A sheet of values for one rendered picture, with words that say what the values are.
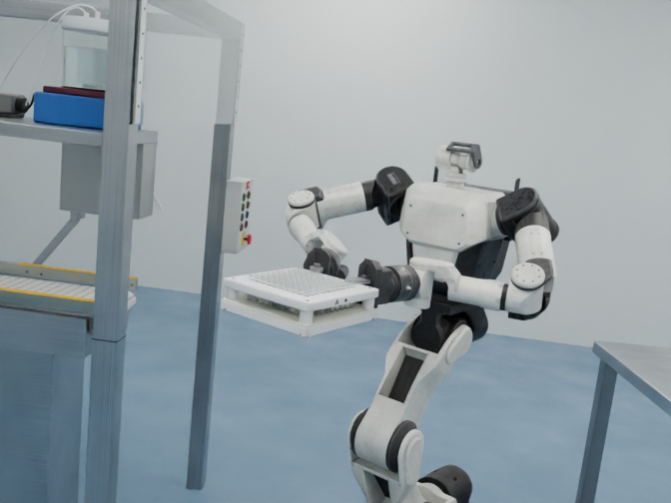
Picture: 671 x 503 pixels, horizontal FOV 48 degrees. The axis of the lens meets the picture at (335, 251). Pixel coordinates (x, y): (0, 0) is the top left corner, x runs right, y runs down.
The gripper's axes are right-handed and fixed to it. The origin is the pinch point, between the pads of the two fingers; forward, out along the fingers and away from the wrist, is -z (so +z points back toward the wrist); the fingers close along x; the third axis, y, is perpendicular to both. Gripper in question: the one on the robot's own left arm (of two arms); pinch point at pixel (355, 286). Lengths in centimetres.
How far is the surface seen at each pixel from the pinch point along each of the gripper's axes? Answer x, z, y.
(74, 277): 14, -30, 78
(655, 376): 16, 65, -45
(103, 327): 17, -40, 40
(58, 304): 15, -45, 54
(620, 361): 16, 69, -34
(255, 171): 2, 222, 324
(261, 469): 104, 67, 103
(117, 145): -26, -41, 39
